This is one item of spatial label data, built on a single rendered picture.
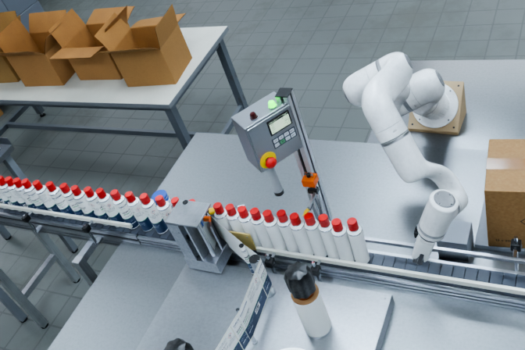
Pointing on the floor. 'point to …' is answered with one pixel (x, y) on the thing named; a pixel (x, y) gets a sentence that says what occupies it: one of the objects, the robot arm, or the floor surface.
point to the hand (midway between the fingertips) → (419, 258)
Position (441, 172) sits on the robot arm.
